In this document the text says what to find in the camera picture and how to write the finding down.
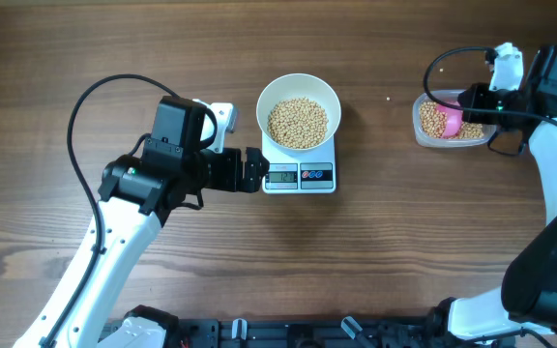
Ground pink plastic scoop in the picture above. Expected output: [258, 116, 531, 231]
[436, 103, 463, 138]

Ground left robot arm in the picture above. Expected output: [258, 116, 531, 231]
[15, 95, 269, 347]

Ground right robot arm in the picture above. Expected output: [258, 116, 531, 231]
[446, 43, 557, 346]

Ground soybeans in white bowl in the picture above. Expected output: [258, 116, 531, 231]
[267, 98, 329, 149]

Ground white digital kitchen scale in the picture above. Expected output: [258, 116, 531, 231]
[262, 135, 337, 194]

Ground white bowl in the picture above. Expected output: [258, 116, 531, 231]
[256, 73, 342, 151]

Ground pile of soybeans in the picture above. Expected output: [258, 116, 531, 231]
[419, 101, 484, 140]

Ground clear plastic container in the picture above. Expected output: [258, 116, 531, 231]
[412, 94, 495, 148]

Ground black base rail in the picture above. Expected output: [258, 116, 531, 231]
[99, 316, 454, 348]

